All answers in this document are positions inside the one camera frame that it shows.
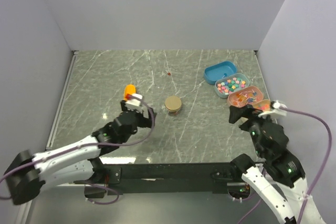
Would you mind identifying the yellow plastic scoop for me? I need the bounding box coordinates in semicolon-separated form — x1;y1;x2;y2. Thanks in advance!
123;84;136;101

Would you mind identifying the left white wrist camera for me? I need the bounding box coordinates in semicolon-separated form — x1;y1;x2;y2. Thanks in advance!
125;93;143;110

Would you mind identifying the blue lollipop tray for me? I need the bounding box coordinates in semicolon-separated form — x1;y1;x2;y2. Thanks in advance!
204;61;237;85

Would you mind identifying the light blue star candy tray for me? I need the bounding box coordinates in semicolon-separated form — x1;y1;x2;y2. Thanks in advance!
214;73;250;99

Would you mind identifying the purple cable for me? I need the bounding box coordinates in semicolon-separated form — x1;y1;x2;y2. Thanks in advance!
237;107;332;224
0;100;155;206

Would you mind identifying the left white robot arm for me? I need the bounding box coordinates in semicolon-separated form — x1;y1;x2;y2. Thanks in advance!
1;96;156;206

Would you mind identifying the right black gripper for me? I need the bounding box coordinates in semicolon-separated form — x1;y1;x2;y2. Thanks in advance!
228;102;277;156

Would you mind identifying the pink lollipop tray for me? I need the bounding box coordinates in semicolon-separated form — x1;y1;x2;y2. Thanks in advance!
227;86;264;108

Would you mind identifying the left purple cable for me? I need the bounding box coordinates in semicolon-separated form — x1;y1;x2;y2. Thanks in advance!
0;100;155;206

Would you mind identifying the beige round jar lid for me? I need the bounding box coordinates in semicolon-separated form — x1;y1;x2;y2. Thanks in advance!
165;95;182;111

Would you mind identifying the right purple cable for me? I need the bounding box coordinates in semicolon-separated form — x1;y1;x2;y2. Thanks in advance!
237;107;332;224

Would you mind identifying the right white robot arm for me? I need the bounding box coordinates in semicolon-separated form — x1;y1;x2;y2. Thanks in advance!
229;101;325;223

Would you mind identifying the clear plastic jar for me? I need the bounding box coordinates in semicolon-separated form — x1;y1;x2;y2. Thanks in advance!
166;107;182;116

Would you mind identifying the beige gummy candy tray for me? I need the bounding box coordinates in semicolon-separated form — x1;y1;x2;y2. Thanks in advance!
253;99;271;112

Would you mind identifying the black base beam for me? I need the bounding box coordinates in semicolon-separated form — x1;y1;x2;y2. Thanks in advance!
89;162;244;194

